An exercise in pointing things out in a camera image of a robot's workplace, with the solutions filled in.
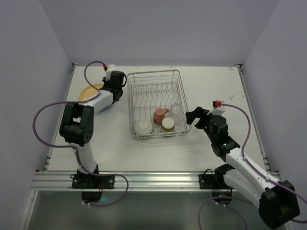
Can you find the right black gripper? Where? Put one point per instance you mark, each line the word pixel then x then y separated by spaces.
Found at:
pixel 203 119

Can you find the clear glass tumbler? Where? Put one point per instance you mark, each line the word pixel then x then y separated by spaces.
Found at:
pixel 176 111

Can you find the pink mug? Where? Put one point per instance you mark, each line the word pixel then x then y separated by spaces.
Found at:
pixel 159 115

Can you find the blue plate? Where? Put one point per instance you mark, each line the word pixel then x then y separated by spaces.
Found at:
pixel 104 109

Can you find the yellow plate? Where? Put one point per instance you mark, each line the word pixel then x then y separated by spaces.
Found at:
pixel 87 92

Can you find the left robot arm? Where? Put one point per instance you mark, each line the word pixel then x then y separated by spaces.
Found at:
pixel 77 124

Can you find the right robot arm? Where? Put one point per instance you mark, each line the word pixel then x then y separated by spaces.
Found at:
pixel 275 200

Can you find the white brown cup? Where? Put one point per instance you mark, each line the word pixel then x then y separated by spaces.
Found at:
pixel 167 125

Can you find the white striped bowl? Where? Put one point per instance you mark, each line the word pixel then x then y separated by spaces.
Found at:
pixel 143 127

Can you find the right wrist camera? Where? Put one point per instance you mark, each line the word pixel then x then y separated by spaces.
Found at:
pixel 218 108

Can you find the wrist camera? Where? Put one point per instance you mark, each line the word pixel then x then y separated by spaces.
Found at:
pixel 110 67
pixel 218 108

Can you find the wire dish rack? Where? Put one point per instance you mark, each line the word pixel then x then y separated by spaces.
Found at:
pixel 150 90

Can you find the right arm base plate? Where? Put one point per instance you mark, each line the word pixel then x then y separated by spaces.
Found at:
pixel 212 182

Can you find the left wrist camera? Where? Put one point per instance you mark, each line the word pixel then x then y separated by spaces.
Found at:
pixel 110 67

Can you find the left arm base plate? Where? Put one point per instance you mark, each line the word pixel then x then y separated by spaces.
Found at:
pixel 86 181

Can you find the aluminium mounting rail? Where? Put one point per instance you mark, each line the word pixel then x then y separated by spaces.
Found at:
pixel 138 181

